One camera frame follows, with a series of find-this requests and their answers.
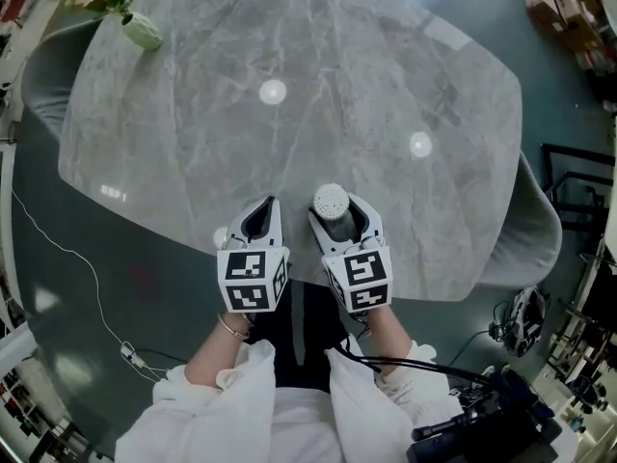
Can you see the white table with black frame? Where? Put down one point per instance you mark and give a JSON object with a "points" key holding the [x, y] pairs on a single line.
{"points": [[573, 148]]}

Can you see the grey marble table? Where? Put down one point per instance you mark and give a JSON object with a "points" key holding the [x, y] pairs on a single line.
{"points": [[289, 138]]}

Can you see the person's left forearm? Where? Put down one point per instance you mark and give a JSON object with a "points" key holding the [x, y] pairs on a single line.
{"points": [[214, 355]]}

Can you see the grey upholstered chair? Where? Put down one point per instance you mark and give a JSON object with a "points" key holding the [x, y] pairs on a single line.
{"points": [[530, 229], [45, 85]]}

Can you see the clear plastic cotton swab container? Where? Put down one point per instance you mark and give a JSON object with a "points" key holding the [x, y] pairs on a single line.
{"points": [[331, 200]]}

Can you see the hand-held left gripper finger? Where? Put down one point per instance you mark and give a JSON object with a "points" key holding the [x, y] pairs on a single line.
{"points": [[237, 229], [276, 229]]}

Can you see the person's black trousers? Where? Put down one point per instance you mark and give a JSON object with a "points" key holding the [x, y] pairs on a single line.
{"points": [[299, 340]]}

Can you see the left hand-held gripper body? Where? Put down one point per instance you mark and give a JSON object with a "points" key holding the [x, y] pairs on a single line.
{"points": [[248, 297]]}

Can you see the black equipment case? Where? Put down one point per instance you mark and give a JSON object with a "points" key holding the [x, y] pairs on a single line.
{"points": [[482, 432]]}

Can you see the person's right forearm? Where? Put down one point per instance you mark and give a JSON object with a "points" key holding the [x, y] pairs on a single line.
{"points": [[388, 340]]}

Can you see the person's white shirt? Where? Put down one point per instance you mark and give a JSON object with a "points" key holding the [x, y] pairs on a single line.
{"points": [[241, 427]]}

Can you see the black and white backpack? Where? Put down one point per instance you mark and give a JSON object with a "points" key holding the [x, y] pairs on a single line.
{"points": [[523, 321]]}

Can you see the brown cardboard box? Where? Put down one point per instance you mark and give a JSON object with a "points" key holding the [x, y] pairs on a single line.
{"points": [[581, 17]]}

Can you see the green ribbed vase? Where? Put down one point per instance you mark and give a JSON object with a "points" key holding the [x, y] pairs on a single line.
{"points": [[143, 32]]}

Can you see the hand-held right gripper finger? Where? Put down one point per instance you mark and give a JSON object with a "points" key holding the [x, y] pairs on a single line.
{"points": [[325, 241], [375, 225]]}

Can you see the white power strip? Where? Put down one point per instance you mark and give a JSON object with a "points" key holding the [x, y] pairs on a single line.
{"points": [[131, 355]]}

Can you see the long flat cardboard box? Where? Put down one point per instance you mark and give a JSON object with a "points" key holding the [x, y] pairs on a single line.
{"points": [[542, 3]]}

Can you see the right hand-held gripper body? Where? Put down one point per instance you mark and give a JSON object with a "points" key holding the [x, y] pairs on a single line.
{"points": [[366, 278]]}

